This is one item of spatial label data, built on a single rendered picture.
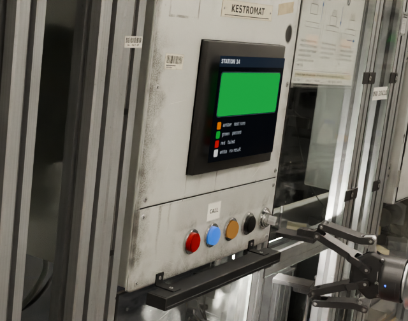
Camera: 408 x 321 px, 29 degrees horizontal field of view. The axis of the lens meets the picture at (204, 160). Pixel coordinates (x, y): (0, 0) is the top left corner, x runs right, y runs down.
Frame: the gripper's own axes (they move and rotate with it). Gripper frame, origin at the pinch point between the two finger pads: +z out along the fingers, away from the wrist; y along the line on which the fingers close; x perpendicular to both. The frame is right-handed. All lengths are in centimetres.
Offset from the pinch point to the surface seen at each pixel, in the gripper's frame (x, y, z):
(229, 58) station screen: 18.3, 36.4, 5.6
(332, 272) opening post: -42.0, -18.3, 3.8
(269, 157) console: 0.5, 17.6, 5.0
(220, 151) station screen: 19.1, 22.3, 6.0
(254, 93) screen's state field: 10.1, 30.2, 4.7
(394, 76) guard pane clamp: -65, 25, -1
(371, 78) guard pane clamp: -49, 26, 1
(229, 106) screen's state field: 17.3, 29.1, 5.6
